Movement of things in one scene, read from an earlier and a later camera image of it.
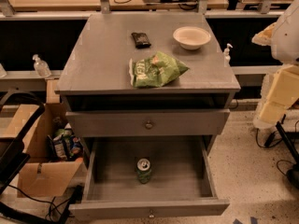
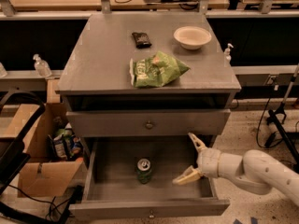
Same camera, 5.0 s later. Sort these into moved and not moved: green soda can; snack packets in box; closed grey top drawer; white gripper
Moved: white gripper
Not moved: snack packets in box; green soda can; closed grey top drawer
